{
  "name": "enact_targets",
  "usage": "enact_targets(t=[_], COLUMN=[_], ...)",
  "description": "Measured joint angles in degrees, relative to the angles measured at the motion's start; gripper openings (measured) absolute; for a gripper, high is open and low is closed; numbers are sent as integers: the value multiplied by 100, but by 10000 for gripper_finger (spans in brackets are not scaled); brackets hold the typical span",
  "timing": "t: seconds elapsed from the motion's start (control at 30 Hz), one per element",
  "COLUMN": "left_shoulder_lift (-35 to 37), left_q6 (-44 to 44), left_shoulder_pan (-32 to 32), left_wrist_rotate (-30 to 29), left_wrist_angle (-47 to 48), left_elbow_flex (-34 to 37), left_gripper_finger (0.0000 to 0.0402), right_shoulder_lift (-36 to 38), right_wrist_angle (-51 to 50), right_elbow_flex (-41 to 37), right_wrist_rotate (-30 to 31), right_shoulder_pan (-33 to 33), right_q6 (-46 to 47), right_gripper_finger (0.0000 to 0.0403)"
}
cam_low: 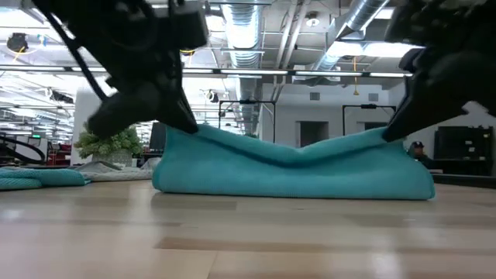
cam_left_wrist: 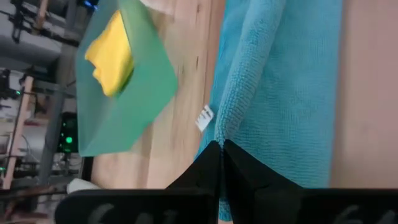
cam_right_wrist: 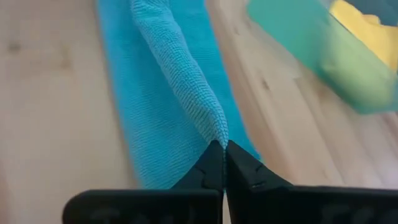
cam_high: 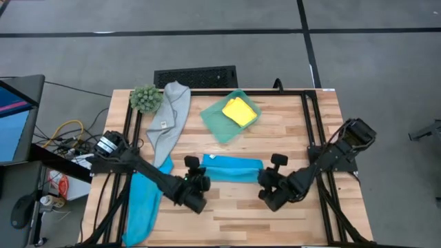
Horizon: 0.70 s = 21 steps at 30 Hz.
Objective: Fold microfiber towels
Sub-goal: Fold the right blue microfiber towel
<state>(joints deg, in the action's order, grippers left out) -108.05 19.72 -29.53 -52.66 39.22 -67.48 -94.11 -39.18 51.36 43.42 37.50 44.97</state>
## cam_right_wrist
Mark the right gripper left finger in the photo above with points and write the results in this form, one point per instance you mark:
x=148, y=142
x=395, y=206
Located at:
x=149, y=208

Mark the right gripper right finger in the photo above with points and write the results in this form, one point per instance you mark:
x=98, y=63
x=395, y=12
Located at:
x=295, y=208

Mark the blue microfiber towel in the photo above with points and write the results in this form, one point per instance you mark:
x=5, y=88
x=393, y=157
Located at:
x=149, y=109

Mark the yellow microfiber towel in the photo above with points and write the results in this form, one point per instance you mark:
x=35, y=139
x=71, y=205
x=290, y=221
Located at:
x=370, y=34

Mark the teal translucent plastic bin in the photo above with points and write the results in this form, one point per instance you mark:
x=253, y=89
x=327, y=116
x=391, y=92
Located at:
x=289, y=28

